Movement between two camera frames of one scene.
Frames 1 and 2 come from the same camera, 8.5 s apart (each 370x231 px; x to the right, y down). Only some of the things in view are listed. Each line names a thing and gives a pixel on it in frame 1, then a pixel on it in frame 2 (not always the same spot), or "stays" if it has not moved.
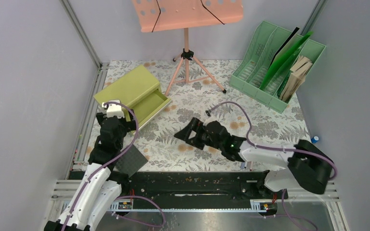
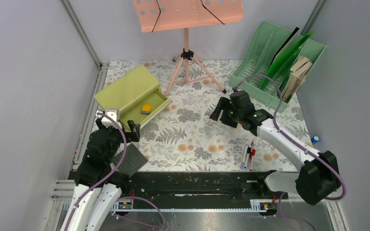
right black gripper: x=197 y=125 → x=223 y=104
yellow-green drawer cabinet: x=139 y=90 stays
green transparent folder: x=284 y=63 stays
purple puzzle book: x=300 y=68 stays
